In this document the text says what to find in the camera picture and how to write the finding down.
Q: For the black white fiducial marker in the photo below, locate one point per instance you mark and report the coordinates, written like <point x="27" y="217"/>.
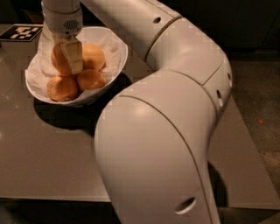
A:
<point x="21" y="32"/>

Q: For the orange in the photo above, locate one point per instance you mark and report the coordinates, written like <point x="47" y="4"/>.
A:
<point x="59" y="61"/>
<point x="60" y="88"/>
<point x="90" y="79"/>
<point x="93" y="57"/>

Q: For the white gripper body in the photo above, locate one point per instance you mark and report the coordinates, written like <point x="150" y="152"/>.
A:
<point x="59" y="24"/>

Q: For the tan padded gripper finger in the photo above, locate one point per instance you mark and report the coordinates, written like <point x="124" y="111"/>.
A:
<point x="72" y="50"/>

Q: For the white bowl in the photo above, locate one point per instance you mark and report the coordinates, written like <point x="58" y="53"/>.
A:
<point x="116" y="62"/>

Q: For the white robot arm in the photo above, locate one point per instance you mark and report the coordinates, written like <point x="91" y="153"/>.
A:
<point x="151" y="140"/>

